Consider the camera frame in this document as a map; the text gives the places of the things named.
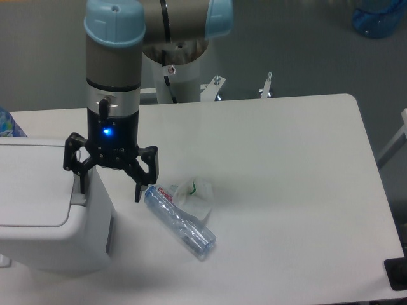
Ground crushed clear plastic bottle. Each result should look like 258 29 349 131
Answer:
144 186 216 261

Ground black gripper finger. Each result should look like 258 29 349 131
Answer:
63 132 95 194
123 146 158 203

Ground black clamp table corner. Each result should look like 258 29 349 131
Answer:
384 257 406 291

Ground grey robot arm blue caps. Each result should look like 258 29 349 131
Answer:
63 1 234 200

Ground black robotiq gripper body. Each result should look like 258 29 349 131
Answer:
85 110 139 170

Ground blue labelled bottle left edge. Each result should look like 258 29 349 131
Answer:
1 107 27 137

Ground blue water jug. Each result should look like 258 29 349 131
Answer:
351 1 406 39

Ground white frame right edge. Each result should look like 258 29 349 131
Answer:
376 109 406 170

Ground white push-lid trash can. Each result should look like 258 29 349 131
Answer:
1 137 116 271

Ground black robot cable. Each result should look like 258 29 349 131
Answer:
160 0 178 104

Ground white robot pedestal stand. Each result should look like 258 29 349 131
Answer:
143 39 226 104

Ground crumpled white tissue paper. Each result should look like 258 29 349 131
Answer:
169 176 214 221

